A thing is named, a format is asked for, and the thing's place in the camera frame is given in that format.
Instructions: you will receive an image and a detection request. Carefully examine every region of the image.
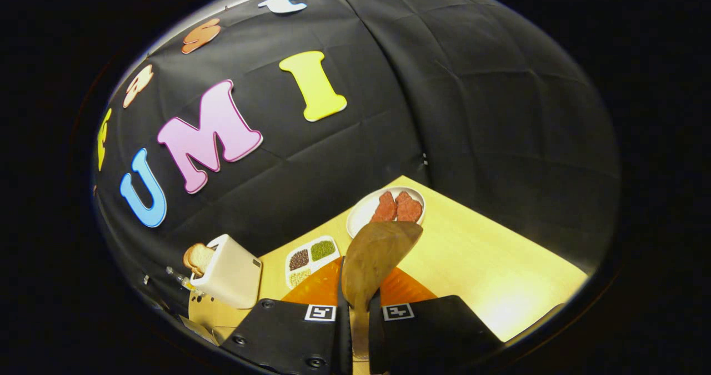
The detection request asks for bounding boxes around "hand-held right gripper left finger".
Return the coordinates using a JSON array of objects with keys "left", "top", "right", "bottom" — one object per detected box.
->
[{"left": 221, "top": 257, "right": 353, "bottom": 375}]

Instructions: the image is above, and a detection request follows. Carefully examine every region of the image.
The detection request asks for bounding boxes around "small glass bottle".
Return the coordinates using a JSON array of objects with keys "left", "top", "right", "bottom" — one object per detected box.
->
[{"left": 166, "top": 266, "right": 203, "bottom": 297}]

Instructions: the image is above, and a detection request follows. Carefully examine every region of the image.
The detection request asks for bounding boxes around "white divided dish of beans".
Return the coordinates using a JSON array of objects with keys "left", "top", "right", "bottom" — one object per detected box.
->
[{"left": 285, "top": 236, "right": 341, "bottom": 290}]

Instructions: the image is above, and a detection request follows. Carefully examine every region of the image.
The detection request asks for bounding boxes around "toasted bread slice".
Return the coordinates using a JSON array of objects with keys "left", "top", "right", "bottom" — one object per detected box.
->
[{"left": 183, "top": 243, "right": 216, "bottom": 277}]

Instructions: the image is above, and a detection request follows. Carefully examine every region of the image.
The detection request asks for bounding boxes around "wooden spoon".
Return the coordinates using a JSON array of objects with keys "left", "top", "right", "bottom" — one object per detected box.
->
[{"left": 341, "top": 221, "right": 424, "bottom": 359}]

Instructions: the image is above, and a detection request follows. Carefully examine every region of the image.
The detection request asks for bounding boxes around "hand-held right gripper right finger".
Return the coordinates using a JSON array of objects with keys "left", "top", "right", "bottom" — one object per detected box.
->
[{"left": 368, "top": 267, "right": 503, "bottom": 374}]

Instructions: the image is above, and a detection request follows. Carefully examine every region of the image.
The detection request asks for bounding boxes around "black backdrop cloth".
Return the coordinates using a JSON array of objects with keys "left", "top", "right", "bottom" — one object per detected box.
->
[{"left": 92, "top": 0, "right": 621, "bottom": 320}]

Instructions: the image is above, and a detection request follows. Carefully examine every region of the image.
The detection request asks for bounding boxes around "white round plate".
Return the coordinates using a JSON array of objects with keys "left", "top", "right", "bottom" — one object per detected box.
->
[{"left": 347, "top": 187, "right": 427, "bottom": 239}]

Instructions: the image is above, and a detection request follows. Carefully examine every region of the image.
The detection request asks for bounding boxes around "red meat piece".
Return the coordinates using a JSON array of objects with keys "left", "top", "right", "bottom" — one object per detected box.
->
[
  {"left": 395, "top": 191, "right": 423, "bottom": 223},
  {"left": 370, "top": 191, "right": 398, "bottom": 223}
]

